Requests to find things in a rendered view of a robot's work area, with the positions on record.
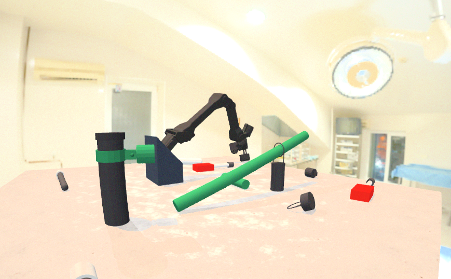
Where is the green clamp band with cup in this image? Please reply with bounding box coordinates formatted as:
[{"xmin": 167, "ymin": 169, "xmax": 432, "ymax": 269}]
[{"xmin": 95, "ymin": 145, "xmax": 155, "ymax": 164}]

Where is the long green rod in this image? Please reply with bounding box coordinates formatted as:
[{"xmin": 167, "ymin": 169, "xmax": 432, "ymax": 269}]
[{"xmin": 172, "ymin": 131, "xmax": 309, "ymax": 212}]

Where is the white cylinder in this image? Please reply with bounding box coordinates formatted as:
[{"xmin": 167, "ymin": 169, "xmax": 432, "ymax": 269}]
[{"xmin": 178, "ymin": 158, "xmax": 202, "ymax": 164}]

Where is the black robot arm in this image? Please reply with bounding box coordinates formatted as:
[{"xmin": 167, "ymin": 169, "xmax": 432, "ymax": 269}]
[{"xmin": 161, "ymin": 93, "xmax": 254, "ymax": 154}]

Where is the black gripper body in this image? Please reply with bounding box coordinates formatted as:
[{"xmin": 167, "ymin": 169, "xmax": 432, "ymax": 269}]
[{"xmin": 239, "ymin": 144, "xmax": 250, "ymax": 162}]

